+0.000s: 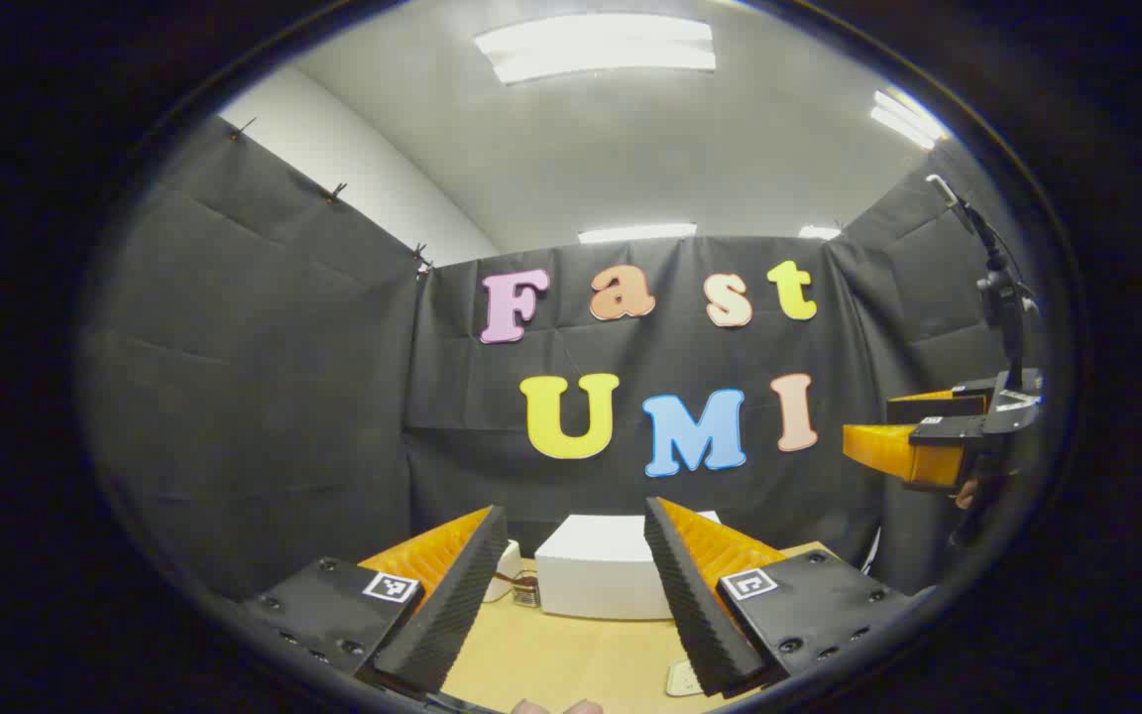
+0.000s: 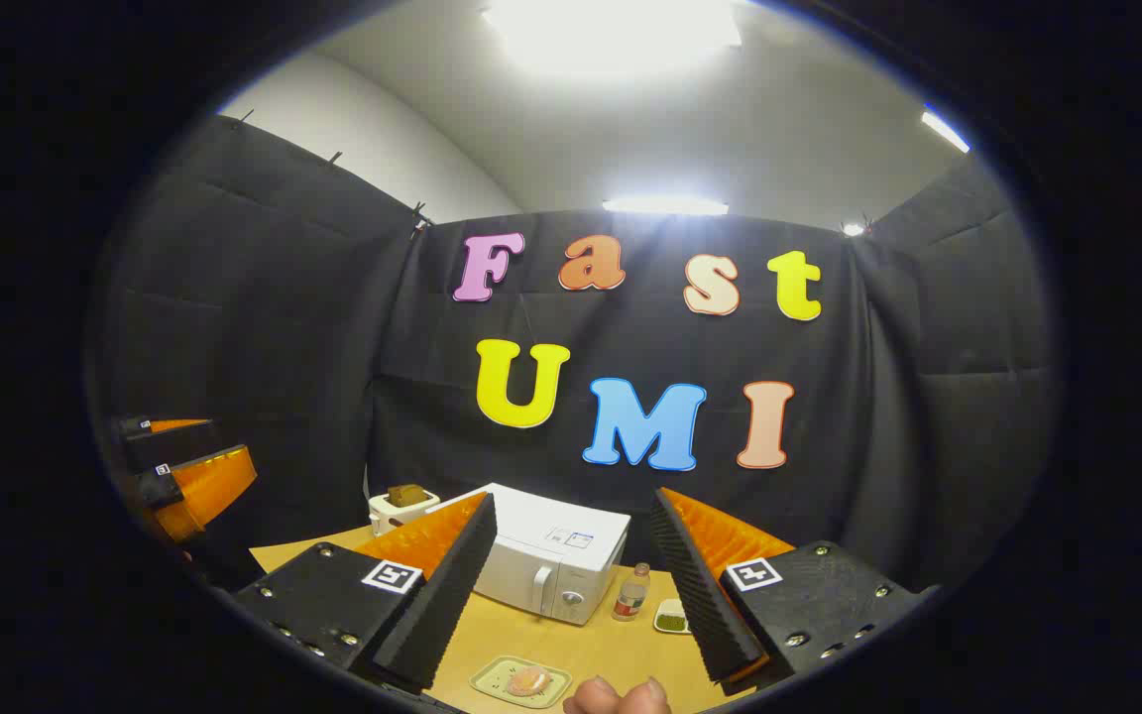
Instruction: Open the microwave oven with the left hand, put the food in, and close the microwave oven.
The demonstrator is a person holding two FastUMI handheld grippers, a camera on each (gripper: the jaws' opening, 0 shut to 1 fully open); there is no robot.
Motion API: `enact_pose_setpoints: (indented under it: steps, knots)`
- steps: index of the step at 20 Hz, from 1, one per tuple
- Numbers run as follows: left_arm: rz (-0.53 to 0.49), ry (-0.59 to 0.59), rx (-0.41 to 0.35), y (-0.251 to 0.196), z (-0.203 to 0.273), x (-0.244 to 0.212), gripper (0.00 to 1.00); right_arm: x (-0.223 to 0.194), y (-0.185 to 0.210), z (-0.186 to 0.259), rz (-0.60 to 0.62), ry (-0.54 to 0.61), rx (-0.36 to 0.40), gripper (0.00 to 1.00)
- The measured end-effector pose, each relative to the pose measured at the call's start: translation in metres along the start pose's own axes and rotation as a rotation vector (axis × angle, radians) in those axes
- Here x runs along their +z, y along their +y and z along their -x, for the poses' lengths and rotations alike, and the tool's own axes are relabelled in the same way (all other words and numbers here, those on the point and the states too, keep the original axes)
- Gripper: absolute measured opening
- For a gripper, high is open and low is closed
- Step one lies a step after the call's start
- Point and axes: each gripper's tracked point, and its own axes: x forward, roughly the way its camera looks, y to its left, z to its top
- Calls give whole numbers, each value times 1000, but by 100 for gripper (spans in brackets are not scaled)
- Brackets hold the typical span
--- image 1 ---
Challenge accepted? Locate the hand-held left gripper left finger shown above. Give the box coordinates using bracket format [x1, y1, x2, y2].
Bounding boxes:
[242, 504, 511, 695]

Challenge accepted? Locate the small reddish brown object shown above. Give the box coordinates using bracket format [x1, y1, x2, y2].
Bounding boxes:
[498, 571, 541, 609]

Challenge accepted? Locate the white microwave oven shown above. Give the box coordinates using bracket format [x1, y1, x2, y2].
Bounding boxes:
[534, 513, 723, 622]

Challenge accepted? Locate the large ceiling light panel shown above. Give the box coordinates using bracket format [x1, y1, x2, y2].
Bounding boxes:
[474, 12, 718, 86]

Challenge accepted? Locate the white toaster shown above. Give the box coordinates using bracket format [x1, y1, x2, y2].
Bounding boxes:
[484, 538, 523, 604]

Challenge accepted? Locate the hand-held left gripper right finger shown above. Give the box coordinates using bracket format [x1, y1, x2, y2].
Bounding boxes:
[642, 496, 917, 699]

